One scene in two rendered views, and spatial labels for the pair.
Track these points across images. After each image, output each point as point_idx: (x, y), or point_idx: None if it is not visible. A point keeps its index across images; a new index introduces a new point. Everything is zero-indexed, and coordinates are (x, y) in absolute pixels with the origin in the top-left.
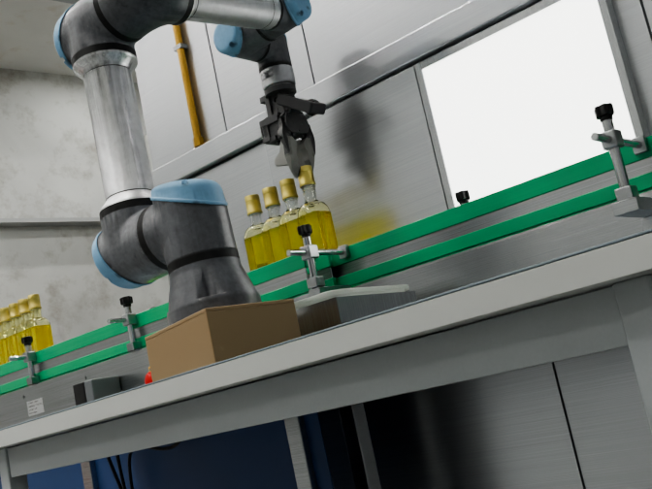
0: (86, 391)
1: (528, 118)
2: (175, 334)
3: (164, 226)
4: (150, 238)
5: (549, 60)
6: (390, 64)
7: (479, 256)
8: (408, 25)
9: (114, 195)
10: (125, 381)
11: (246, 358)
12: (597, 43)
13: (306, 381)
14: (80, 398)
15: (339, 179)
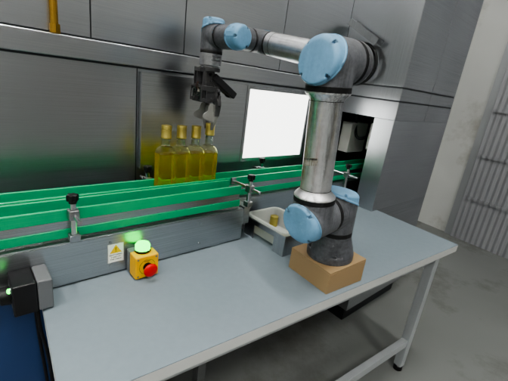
0: (41, 290)
1: (277, 132)
2: (348, 271)
3: (352, 218)
4: (345, 222)
5: (289, 114)
6: (236, 75)
7: (286, 194)
8: (245, 59)
9: (330, 193)
10: (54, 267)
11: (380, 278)
12: (302, 116)
13: None
14: (26, 298)
15: (191, 122)
